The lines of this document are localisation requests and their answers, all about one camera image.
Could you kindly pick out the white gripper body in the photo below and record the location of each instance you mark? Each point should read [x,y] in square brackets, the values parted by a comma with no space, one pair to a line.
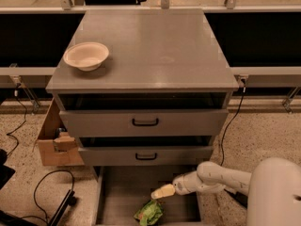
[180,185]

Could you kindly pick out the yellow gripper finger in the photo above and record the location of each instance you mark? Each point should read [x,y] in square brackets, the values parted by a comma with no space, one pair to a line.
[162,192]

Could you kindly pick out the green rice chip bag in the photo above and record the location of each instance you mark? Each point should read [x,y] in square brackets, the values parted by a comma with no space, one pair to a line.
[149,214]

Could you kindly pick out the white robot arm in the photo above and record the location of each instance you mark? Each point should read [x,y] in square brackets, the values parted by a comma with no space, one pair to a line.
[273,189]

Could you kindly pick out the grey middle drawer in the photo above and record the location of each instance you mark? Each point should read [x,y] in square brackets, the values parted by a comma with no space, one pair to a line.
[144,151]

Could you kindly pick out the grey drawer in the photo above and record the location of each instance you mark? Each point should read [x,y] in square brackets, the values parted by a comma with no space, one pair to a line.
[144,123]
[144,151]
[126,189]

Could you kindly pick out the grey bottom drawer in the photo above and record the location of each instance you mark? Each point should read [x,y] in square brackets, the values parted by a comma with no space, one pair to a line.
[126,189]

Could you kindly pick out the grey drawer cabinet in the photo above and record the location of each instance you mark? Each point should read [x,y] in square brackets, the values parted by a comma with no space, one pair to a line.
[158,59]

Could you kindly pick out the grey top drawer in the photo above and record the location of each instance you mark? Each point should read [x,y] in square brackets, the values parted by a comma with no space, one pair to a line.
[144,123]

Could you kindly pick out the black power adapter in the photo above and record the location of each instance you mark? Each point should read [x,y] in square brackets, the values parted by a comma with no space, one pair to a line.
[239,198]

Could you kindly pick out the black stand foot left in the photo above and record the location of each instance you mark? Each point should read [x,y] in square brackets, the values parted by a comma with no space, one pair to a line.
[69,200]

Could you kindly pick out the cardboard box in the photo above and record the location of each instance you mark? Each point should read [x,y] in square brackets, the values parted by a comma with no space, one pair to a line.
[56,146]

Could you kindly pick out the white bowl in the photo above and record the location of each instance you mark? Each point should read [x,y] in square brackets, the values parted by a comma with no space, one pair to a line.
[86,56]

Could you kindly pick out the metal railing frame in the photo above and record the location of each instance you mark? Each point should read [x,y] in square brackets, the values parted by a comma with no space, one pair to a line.
[150,3]

